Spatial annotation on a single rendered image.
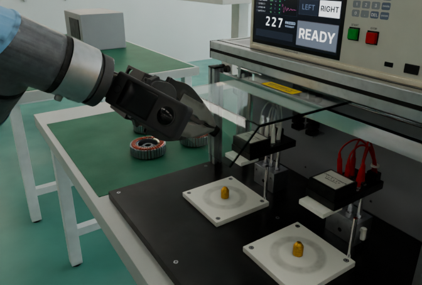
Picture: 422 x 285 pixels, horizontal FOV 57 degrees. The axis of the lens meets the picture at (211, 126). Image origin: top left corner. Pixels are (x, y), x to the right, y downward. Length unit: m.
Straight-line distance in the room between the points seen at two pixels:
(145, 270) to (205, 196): 0.24
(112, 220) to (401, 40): 0.70
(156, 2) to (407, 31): 5.14
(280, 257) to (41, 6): 4.74
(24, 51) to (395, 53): 0.55
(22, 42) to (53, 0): 4.78
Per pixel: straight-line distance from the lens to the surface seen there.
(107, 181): 1.10
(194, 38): 6.05
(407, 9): 0.69
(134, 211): 0.93
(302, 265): 0.77
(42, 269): 2.07
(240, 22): 1.90
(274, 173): 0.97
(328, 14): 0.78
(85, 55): 0.49
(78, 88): 0.49
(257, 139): 0.91
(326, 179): 0.77
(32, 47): 0.47
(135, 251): 0.85
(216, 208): 0.90
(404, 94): 0.67
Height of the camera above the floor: 1.28
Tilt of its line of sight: 22 degrees down
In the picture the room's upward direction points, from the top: straight up
